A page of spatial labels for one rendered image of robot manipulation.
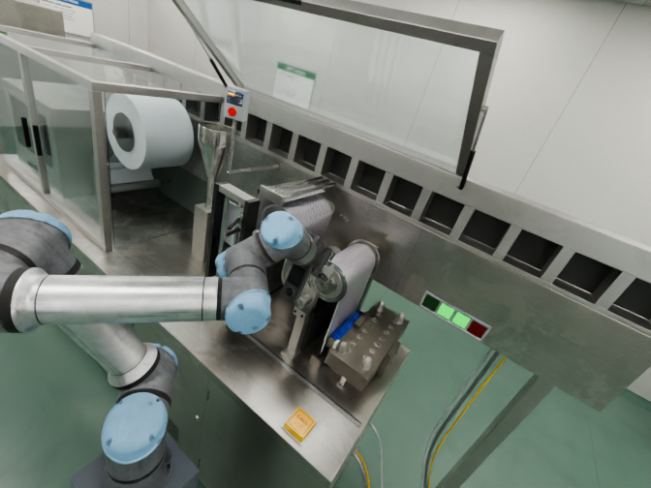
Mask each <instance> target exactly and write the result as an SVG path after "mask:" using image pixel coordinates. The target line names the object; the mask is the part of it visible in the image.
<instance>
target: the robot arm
mask: <svg viewBox="0 0 651 488"><path fill-rule="evenodd" d="M72 240H73V239H72V235H71V233H70V231H69V230H68V228H67V227H66V226H65V225H64V224H63V223H62V222H60V221H59V220H57V219H56V218H54V217H52V216H50V215H47V214H46V213H40V212H36V211H34V210H13V211H9V212H5V213H3V214H1V215H0V333H29V332H32V331H34V330H36V329H37V328H38V327H39V326H41V325H57V326H58V327H59V328H60V329H61V330H62V331H64V332H65V333H66V334H67V335H68V336H69V337H70V338H71V339H73V340H74V341H75V342H76V343H77V344H78V345H79V346H80V347H82V348H83V349H84V350H85V351H86V352H87V353H88V354H90V355H91V356H92V357H93V358H94V359H95V360H96V361H97V362H98V363H100V364H101V365H102V366H103V367H104V368H105V369H106V370H107V371H108V382H109V384H110V385H112V386H113V387H114V388H115V389H116V390H117V391H118V392H119V395H118V398H117V401H116V404H115V405H114V407H113V408H112V409H111V410H110V411H109V413H108V415H107V417H106V419H105V422H104V425H103V429H102V436H101V441H102V447H103V450H104V453H105V461H106V463H105V464H104V466H103V468H102V471H101V474H100V478H99V488H165V487H166V485H167V483H168V482H169V479H170V477H171V470H172V455H171V450H170V448H169V447H168V445H167V444H166V432H167V425H168V420H169V414H170V408H171V399H172V394H173V388H174V383H175V379H176V376H177V370H178V368H177V357H176V355H175V353H174V352H173V351H172V350H171V349H170V348H168V347H166V346H163V347H161V345H160V344H151V343H143V342H142V341H141V340H140V339H139V338H138V337H137V336H136V335H135V334H134V333H133V332H132V330H131V329H130V328H129V327H128V326H127V325H126V324H125V323H133V322H170V321H207V320H225V321H226V323H227V326H228V327H229V329H230V330H232V331H233V332H239V333H240V334H252V333H256V332H258V331H260V330H262V329H263V328H264V327H265V326H266V325H267V324H268V322H269V320H270V317H271V312H270V303H271V298H270V295H269V291H268V284H267V276H266V268H268V267H269V266H271V265H273V264H274V263H276V262H277V261H279V260H281V259H284V258H286V259H287V260H289V261H290V262H291V263H292V264H293V265H292V267H291V270H290V272H289V275H288V277H287V279H286V282H285V284H284V286H283V288H282V290H281V292H282V293H283V294H284V295H285V296H287V297H288V298H290V299H291V300H292V301H296V300H298V299H299V297H300V295H301V293H302V290H303V288H304V286H305V284H306V281H307V279H308V277H309V275H310V274H311V275H312V276H314V277H316V278H319V279H320V280H321V281H322V282H323V283H325V284H326V283H328V282H329V277H330V275H331V273H332V271H333V269H334V267H335V264H334V263H333V264H332V265H331V266H330V267H326V266H324V265H325V264H326V262H327V261H328V260H330V261H332V259H333V258H334V256H335V254H334V252H333V251H332V250H331V248H329V247H327V245H326V244H325V243H324V242H323V240H322V239H321V238H320V237H319V236H317V235H315V234H314V233H312V232H310V231H309V230H308V231H306V230H305V229H304V228H303V226H302V224H301V223H300V221H299V220H297V219H296V218H295V217H294V216H293V215H291V214H290V213H288V212H285V211H276V212H273V213H271V214H269V215H268V216H267V217H266V218H265V220H264V221H263V223H262V226H261V230H260V231H259V232H257V233H255V234H254V235H252V236H250V237H248V238H246V239H245V240H243V241H241V242H239V243H237V244H236V245H234V246H231V247H229V248H228V249H227V250H226V251H225V252H223V253H221V254H220V255H218V256H217V258H216V260H215V265H216V267H217V272H218V274H219V275H220V277H219V278H218V277H171V276H106V275H79V273H80V270H81V267H82V264H81V263H80V261H79V260H78V259H77V258H76V257H75V256H74V255H73V253H72V252H71V251H70V249H71V247H72ZM331 252H332V253H331ZM332 254H333V255H332ZM331 255H332V256H331ZM330 256H331V258H330Z"/></svg>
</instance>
